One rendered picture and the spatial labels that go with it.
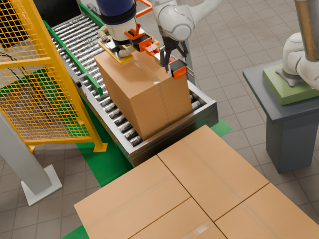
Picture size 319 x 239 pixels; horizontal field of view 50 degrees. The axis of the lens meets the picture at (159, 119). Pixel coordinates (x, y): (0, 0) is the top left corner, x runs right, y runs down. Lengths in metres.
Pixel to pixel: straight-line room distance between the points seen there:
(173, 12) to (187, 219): 1.09
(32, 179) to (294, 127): 2.02
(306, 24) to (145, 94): 0.95
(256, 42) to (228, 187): 2.30
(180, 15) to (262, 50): 2.54
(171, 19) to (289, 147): 1.44
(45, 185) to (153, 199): 1.28
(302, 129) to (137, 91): 1.11
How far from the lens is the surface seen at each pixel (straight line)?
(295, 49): 2.03
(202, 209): 1.95
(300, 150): 2.58
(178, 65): 1.72
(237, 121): 3.07
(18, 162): 2.81
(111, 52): 2.19
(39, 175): 2.95
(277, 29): 4.19
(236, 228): 1.87
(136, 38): 2.01
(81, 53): 3.41
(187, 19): 1.38
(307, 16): 1.69
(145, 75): 2.16
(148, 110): 2.14
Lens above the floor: 2.22
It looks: 44 degrees down
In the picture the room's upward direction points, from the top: 16 degrees counter-clockwise
